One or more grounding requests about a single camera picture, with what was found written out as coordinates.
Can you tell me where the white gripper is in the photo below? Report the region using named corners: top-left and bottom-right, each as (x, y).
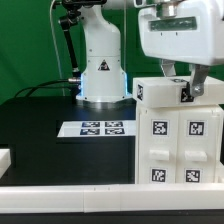
top-left (138, 0), bottom-right (224, 97)

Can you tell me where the white cabinet top block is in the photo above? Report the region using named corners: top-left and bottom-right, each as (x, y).
top-left (133, 76), bottom-right (224, 108)

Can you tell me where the white cabinet body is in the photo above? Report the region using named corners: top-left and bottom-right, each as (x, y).
top-left (135, 105), bottom-right (223, 184)

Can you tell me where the white cabinet door panel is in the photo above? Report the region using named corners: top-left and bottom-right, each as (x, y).
top-left (176, 106), bottom-right (221, 183)
top-left (138, 109), bottom-right (179, 184)

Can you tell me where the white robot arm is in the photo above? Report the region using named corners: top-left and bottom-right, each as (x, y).
top-left (80, 0), bottom-right (224, 103)

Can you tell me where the white left fence piece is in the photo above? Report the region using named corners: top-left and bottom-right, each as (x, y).
top-left (0, 149), bottom-right (11, 178)

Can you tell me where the black cable bundle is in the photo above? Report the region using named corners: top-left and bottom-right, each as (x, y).
top-left (13, 77), bottom-right (82, 98)

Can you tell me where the white flat marker base plate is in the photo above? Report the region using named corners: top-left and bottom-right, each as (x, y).
top-left (57, 120), bottom-right (136, 138)

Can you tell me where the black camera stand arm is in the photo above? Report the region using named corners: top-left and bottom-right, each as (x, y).
top-left (57, 0), bottom-right (107, 78)

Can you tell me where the white front fence rail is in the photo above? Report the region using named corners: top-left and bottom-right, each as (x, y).
top-left (0, 183), bottom-right (224, 214)

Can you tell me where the white thin cable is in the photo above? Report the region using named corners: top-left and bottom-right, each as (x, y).
top-left (49, 0), bottom-right (66, 97)

